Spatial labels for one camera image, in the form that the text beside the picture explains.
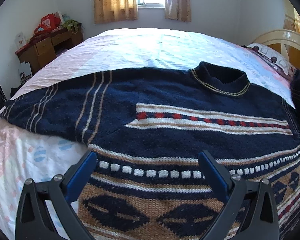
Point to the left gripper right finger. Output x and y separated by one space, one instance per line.
261 220

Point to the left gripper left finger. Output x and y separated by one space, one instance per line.
33 219

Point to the navy patterned knit sweater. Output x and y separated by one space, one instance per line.
148 126

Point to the pastel printed bed sheet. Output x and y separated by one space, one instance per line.
25 155

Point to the white paper bag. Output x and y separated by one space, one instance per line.
25 72

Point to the patterned pillow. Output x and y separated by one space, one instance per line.
274 59

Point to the brown wooden desk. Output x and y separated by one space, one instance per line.
43 49

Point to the cream wooden headboard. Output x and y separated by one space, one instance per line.
284 41

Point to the red bag on desk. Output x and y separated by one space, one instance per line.
48 23

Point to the green cloth on desk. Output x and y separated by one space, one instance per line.
72 26

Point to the left tan curtain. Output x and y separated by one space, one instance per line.
107 11

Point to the tan curtain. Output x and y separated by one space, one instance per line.
107 11
179 10

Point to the right tan curtain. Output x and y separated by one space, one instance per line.
179 10

